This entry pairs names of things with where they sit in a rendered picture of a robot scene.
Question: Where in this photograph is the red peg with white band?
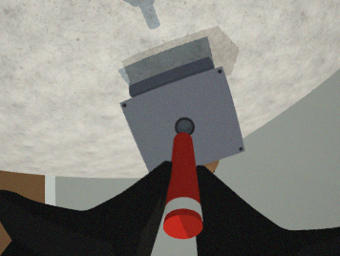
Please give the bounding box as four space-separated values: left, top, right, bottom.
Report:
163 133 203 240

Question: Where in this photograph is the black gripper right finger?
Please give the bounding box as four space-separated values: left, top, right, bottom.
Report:
196 165 340 256

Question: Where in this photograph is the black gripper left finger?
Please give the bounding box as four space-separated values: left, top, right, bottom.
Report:
0 160 173 256

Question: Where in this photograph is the grey sloped panel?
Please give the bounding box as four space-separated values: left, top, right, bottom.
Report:
120 57 244 172

